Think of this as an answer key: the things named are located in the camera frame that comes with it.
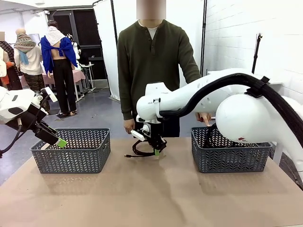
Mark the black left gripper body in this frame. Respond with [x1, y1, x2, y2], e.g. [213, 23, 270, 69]
[25, 105, 48, 131]

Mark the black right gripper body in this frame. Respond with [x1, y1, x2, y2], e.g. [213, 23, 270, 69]
[148, 122, 164, 144]

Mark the black cable with gold tip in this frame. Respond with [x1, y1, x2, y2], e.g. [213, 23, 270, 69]
[125, 139, 160, 158]

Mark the person's left forearm olive sleeve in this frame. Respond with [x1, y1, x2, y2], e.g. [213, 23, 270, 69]
[181, 56, 202, 85]

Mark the person's right forearm olive sleeve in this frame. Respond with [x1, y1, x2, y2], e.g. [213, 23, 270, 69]
[117, 78, 134, 121]

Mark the person's right hand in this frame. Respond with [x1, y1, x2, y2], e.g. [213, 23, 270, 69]
[124, 118, 136, 135]

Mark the person's left hand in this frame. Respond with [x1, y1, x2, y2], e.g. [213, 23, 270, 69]
[195, 112, 213, 127]

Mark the dark grey plastic mesh basket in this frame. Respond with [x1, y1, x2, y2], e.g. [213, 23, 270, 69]
[30, 128, 111, 175]
[190, 126, 272, 174]

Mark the table with pink cloth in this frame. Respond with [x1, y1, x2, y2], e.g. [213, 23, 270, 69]
[20, 70, 86, 98]

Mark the mannequin with patterned scarf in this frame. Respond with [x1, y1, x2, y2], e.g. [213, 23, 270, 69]
[13, 27, 46, 94]

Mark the mannequin with blue cardigan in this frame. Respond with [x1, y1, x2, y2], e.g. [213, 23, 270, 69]
[39, 20, 79, 117]

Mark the person in plaid coat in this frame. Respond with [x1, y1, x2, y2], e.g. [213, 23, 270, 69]
[0, 32, 15, 91]

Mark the person in olive shirt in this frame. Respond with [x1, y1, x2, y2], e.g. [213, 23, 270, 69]
[116, 0, 213, 139]

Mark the white backdrop panel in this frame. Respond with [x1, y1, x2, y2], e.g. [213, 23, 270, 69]
[93, 0, 208, 103]

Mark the black framed dark partition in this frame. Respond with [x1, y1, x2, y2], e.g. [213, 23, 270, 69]
[48, 9, 109, 82]

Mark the black slanted stand pole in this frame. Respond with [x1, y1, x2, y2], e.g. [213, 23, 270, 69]
[200, 0, 208, 76]

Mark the black tripod stand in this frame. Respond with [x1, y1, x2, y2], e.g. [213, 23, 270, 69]
[251, 33, 264, 74]

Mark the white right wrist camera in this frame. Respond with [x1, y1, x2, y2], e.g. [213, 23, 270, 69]
[130, 129, 144, 142]

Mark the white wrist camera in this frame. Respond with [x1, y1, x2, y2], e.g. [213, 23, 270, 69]
[130, 129, 144, 142]
[42, 87, 59, 103]

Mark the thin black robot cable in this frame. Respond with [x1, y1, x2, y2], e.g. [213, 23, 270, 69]
[0, 94, 51, 158]

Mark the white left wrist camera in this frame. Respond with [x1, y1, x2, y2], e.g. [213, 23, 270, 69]
[42, 87, 59, 103]

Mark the black corrugated cable hose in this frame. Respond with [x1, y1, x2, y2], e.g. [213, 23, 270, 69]
[159, 72, 303, 166]

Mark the black backdrop frame pole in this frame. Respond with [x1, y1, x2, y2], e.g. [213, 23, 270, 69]
[92, 0, 119, 45]

